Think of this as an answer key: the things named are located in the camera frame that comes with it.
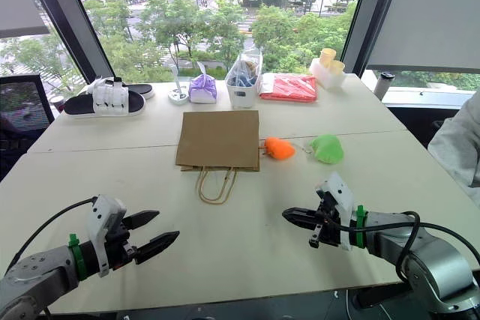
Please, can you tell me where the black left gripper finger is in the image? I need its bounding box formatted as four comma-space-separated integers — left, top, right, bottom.
134, 230, 181, 265
123, 210, 161, 231

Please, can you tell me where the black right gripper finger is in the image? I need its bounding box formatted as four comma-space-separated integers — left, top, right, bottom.
284, 217, 320, 229
281, 207, 320, 220

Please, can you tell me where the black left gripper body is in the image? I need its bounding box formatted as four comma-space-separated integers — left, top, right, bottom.
106, 217, 138, 271

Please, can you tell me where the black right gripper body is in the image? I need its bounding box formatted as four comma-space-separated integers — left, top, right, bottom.
308, 192, 344, 250

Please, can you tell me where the green right wrist zip tie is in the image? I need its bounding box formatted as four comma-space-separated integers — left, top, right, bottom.
355, 205, 367, 250

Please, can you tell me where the green wrist zip tie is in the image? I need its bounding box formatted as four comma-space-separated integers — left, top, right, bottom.
67, 234, 89, 281
355, 205, 367, 250

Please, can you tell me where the green left wrist zip tie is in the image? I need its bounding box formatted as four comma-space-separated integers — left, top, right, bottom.
67, 234, 89, 281

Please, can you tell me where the orange plush toy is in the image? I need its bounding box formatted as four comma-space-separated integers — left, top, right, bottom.
262, 136, 297, 160

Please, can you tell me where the green plush toy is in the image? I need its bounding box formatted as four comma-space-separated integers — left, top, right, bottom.
308, 133, 345, 165

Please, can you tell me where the black white slide sandal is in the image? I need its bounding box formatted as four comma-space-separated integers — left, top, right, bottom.
120, 82, 155, 101
63, 77, 147, 118

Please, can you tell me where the red packaged cloth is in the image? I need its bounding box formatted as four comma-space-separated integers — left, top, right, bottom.
259, 73, 320, 103

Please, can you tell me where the white round stand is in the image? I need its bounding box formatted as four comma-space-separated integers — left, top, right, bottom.
167, 64, 190, 106

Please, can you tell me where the white basket with items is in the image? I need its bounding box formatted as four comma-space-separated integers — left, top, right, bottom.
224, 49, 263, 109

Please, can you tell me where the white plastic cup tray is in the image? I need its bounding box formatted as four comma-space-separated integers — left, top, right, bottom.
308, 56, 347, 91

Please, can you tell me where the purple plastic packet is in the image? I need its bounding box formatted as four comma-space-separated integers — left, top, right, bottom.
187, 61, 219, 105

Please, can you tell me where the yellow plastic cup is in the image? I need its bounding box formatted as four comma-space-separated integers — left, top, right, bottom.
319, 47, 336, 68
329, 59, 347, 78

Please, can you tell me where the white tumbler with black lid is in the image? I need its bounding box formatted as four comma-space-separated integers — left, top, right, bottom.
372, 70, 396, 102

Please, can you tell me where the person in grey clothing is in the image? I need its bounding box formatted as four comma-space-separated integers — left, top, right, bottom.
427, 91, 480, 209

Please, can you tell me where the black mesh office chair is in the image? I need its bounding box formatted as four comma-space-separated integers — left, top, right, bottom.
0, 73, 56, 183

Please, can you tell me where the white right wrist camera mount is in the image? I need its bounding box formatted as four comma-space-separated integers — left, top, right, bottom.
314, 171, 356, 253

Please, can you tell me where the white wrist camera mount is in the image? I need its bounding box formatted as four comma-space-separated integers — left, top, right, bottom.
314, 171, 356, 253
86, 195, 128, 278

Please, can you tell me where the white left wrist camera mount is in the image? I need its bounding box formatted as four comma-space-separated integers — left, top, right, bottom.
86, 195, 128, 278

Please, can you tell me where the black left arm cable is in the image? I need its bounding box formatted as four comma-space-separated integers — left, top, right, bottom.
6, 196, 99, 272

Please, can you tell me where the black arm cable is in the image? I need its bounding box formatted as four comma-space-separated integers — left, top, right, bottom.
6, 196, 99, 272
329, 211, 480, 283

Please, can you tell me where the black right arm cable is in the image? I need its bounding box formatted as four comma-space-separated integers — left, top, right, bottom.
329, 211, 480, 283

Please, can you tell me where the brown paper bag with handles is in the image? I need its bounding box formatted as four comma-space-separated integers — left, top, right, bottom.
175, 110, 261, 205

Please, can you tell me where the dark window frame pillar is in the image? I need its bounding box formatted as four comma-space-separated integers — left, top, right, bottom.
340, 0, 399, 78
20, 0, 114, 84

